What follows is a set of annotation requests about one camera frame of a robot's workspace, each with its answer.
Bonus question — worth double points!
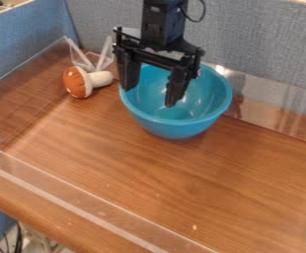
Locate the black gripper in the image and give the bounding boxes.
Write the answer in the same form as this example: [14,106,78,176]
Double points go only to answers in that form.
[114,26,206,107]

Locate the brown and white toy mushroom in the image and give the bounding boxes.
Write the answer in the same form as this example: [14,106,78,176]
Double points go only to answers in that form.
[62,66,114,99]

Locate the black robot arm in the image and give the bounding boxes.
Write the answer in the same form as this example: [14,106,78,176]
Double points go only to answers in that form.
[112,0,206,107]

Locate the blue plastic bowl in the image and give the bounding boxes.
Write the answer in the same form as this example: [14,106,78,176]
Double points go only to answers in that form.
[118,61,234,140]

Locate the clear acrylic tray barrier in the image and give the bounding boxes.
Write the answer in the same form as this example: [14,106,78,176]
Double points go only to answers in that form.
[0,41,306,253]

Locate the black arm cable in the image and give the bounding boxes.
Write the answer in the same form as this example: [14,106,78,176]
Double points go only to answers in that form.
[178,0,207,24]

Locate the black cables under table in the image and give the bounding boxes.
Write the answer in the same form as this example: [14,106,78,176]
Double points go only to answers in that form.
[0,220,26,253]

